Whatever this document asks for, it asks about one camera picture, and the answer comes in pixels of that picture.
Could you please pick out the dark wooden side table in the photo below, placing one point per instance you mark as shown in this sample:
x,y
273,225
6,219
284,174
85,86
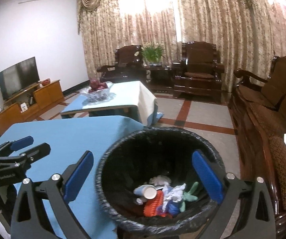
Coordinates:
x,y
160,79

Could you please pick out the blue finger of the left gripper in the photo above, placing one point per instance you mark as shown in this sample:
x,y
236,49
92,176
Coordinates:
x,y
7,148
33,153

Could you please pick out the blue plastic bag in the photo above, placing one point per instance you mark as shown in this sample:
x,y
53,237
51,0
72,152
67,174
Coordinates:
x,y
172,209

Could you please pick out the dark wooden sofa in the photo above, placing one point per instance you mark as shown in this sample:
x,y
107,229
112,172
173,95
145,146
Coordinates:
x,y
258,109

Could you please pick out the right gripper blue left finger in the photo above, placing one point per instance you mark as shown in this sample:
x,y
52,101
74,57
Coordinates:
x,y
30,218

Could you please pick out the potted green plant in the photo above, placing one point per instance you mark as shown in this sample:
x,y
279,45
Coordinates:
x,y
152,54

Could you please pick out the floral beige curtains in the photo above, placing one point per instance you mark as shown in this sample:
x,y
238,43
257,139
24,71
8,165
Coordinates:
x,y
247,33

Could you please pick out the orange foam fruit net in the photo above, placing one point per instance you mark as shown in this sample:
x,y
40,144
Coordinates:
x,y
153,207

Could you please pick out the dark wooden armchair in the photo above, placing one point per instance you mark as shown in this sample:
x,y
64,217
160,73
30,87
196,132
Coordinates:
x,y
128,66
199,72

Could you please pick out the left dark wooden armchair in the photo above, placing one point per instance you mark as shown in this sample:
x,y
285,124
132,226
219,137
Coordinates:
x,y
128,66

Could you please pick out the white medicine box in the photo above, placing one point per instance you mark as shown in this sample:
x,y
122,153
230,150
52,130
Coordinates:
x,y
174,194

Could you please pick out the red apples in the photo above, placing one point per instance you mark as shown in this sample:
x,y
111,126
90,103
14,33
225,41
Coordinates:
x,y
96,85

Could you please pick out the wooden tv cabinet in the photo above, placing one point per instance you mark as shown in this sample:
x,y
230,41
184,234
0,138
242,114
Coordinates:
x,y
30,103

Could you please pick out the blue white paper cup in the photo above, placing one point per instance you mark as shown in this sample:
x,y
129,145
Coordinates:
x,y
147,191

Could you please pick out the red ornament on cabinet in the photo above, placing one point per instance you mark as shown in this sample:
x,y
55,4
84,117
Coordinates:
x,y
45,82

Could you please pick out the white tissue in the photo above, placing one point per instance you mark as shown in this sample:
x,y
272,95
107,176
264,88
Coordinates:
x,y
160,180

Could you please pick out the far blue tablecloth table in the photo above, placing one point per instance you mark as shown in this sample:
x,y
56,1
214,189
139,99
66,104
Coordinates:
x,y
132,100

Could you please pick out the flat screen television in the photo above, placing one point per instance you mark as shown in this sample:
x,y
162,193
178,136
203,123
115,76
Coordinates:
x,y
16,78

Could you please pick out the black lined trash bin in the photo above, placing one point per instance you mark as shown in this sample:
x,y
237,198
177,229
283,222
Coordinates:
x,y
161,157

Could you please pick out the right dark wooden armchair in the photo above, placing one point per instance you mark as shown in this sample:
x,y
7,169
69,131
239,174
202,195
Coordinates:
x,y
199,72

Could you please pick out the glass fruit bowl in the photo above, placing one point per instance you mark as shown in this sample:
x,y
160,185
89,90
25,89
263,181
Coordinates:
x,y
98,96

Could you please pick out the green rubber glove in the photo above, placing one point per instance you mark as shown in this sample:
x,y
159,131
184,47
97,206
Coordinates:
x,y
189,197

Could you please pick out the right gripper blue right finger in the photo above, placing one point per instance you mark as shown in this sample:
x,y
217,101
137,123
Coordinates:
x,y
256,216

